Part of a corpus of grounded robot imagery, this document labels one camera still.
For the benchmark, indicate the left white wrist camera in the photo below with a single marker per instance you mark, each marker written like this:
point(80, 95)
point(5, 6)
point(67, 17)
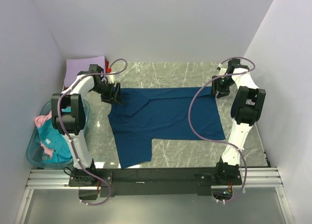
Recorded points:
point(110, 79)

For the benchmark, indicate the teal t shirt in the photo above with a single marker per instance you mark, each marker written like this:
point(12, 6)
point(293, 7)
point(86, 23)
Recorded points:
point(59, 145)

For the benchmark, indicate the dark blue t shirt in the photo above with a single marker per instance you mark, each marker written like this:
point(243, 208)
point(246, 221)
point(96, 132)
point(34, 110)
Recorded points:
point(162, 114)

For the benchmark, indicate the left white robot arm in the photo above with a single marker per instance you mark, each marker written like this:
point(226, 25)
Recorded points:
point(68, 115)

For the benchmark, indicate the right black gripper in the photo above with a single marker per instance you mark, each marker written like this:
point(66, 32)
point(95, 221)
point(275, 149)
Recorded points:
point(215, 85)

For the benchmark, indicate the pink t shirt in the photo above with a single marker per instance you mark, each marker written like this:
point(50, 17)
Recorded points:
point(43, 124)

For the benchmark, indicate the folded lavender t shirt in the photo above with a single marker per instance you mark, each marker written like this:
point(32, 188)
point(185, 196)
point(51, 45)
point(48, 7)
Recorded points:
point(78, 63)

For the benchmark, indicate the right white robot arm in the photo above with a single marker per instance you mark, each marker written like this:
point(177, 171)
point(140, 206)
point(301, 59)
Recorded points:
point(245, 112)

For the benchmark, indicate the aluminium rail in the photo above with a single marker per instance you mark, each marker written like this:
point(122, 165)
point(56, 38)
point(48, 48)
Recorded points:
point(57, 179)

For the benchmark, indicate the black base beam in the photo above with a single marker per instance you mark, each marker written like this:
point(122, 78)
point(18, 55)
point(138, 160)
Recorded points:
point(154, 181)

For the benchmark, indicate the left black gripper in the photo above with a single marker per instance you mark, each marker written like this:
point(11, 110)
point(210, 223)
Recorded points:
point(108, 98)

